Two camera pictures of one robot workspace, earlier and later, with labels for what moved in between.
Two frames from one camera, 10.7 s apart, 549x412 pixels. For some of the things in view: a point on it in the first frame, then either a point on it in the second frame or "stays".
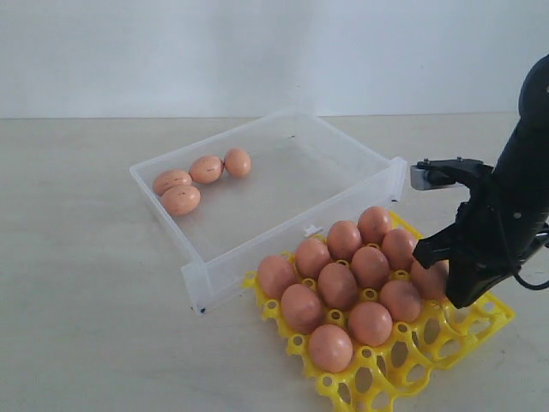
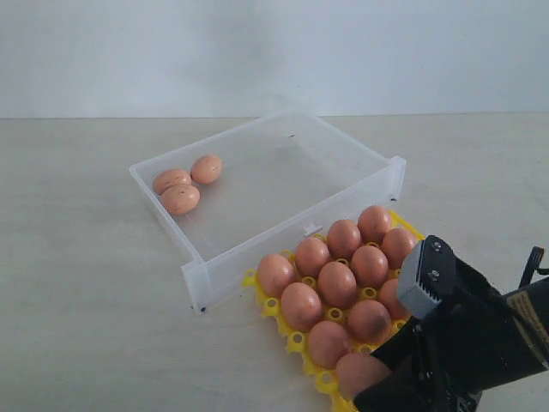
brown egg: (330, 348) stays
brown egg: (237, 162) to (354, 372)
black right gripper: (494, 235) to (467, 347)
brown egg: (301, 308) stays
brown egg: (344, 239) stays
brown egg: (274, 273) stays
